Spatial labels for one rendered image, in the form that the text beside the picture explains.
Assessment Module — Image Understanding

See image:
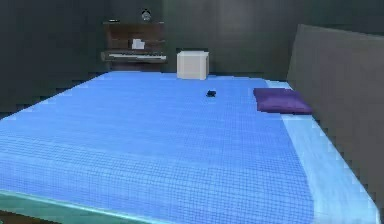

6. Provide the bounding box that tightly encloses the white cube nightstand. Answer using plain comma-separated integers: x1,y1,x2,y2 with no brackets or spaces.
176,50,210,81

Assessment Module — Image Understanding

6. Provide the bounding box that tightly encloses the blue bed with grey headboard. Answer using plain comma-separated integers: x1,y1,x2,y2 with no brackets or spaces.
0,23,384,224

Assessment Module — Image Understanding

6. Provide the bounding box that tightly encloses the white sheet music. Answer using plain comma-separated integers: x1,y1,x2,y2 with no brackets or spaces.
131,38,146,51

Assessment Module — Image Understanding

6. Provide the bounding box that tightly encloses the brown upright piano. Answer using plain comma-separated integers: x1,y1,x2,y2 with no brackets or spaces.
100,21,168,72

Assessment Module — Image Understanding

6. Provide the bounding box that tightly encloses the purple pillow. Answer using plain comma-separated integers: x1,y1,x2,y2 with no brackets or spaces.
252,87,314,115

